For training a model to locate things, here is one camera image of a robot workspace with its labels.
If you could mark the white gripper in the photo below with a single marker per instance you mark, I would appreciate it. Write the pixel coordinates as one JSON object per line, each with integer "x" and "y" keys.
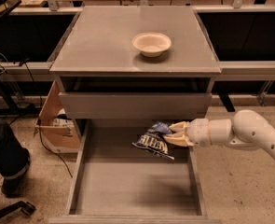
{"x": 199, "y": 132}

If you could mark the blue kettle chip bag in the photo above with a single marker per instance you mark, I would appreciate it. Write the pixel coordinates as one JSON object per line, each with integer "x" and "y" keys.
{"x": 153, "y": 140}

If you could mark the white paper bowl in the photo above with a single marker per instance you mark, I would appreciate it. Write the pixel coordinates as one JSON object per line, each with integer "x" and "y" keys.
{"x": 151, "y": 44}

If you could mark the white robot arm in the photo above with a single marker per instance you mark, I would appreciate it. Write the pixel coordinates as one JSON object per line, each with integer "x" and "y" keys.
{"x": 247, "y": 130}

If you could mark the open grey bottom drawer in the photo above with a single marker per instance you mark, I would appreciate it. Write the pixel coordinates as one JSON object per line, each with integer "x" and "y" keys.
{"x": 117, "y": 183}

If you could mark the grey drawer cabinet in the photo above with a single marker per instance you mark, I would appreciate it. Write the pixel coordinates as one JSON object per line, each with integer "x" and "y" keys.
{"x": 98, "y": 55}

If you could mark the closed grey middle drawer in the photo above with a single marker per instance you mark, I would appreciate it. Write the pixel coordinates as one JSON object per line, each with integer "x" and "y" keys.
{"x": 84, "y": 105}

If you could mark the open cardboard box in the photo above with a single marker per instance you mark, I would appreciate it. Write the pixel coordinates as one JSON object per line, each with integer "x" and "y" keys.
{"x": 58, "y": 133}

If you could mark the black office chair base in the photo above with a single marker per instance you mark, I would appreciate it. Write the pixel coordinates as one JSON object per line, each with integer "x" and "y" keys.
{"x": 26, "y": 208}

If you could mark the dark shoe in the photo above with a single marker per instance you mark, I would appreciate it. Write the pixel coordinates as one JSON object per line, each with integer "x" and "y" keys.
{"x": 11, "y": 186}

